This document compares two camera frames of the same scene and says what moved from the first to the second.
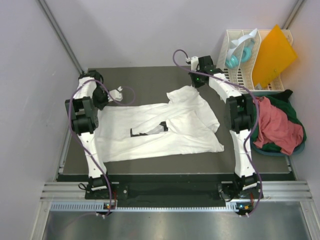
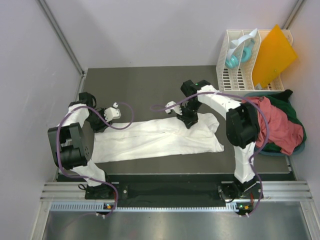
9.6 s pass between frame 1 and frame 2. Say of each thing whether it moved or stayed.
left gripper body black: moved
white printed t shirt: moved
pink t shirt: stayed
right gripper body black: moved
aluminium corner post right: stayed
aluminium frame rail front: stayed
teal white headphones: stayed
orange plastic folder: stayed
